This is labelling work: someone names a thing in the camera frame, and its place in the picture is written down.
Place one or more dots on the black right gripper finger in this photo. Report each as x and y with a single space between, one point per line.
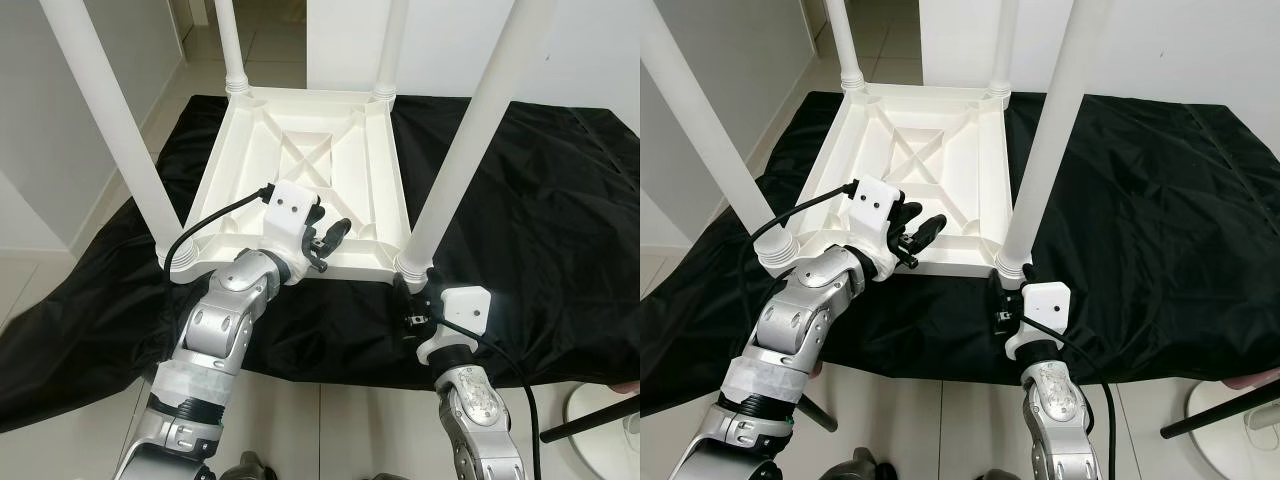
404 286
996 284

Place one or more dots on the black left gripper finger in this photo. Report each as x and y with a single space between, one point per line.
932 228
337 233
316 216
908 212

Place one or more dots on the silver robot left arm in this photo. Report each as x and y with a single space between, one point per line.
790 325
215 330

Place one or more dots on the pink table leg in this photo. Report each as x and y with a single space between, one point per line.
1255 378
626 385
816 371

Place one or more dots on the grey robot right leg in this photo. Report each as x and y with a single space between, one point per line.
1002 473
388 475

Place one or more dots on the grey robot leg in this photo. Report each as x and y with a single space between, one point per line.
1002 473
862 466
388 475

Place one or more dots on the black cloth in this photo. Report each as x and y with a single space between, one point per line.
560 250
1180 250

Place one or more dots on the black stand rod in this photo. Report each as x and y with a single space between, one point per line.
816 412
1220 412
590 420

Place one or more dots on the grey robot left leg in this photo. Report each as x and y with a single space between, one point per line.
862 466

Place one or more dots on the white round stand base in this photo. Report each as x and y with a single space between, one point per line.
1240 450
610 450

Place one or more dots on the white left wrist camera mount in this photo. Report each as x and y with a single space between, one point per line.
875 205
292 210

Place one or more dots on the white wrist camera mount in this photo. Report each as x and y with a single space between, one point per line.
875 205
1048 305
292 210
465 308

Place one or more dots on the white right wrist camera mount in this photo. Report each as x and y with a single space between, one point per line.
1048 305
465 308

